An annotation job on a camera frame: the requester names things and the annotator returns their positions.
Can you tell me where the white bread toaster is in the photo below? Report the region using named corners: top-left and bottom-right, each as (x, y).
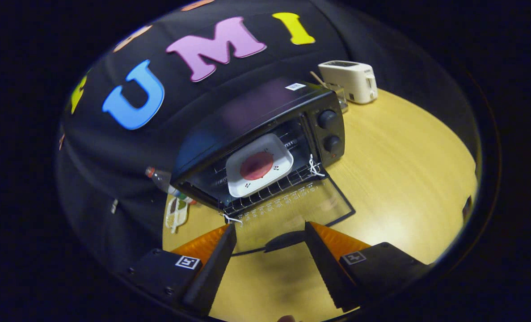
top-left (318, 60), bottom-right (378, 105)

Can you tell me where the pink round food slice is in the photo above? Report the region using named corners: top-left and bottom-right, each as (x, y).
top-left (240, 151), bottom-right (274, 180)

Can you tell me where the black toaster oven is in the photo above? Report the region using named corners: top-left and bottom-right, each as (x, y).
top-left (171, 76), bottom-right (355, 256)

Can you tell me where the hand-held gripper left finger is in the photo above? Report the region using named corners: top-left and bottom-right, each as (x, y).
top-left (127, 224), bottom-right (238, 317)

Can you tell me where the wooden stick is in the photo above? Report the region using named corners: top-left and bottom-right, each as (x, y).
top-left (310, 71), bottom-right (333, 90)

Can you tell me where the metal wire basket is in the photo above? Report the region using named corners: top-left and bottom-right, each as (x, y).
top-left (326, 83), bottom-right (349, 113)

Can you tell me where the clear plastic water bottle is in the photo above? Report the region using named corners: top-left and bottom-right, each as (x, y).
top-left (145, 167), bottom-right (197, 205)

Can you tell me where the white rectangular plate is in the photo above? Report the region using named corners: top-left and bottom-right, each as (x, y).
top-left (225, 133), bottom-right (294, 198)

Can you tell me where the white divided snack dish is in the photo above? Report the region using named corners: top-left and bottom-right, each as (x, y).
top-left (165, 197), bottom-right (189, 234)

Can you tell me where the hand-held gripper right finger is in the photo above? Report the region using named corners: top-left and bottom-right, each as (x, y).
top-left (304, 221), bottom-right (429, 313)

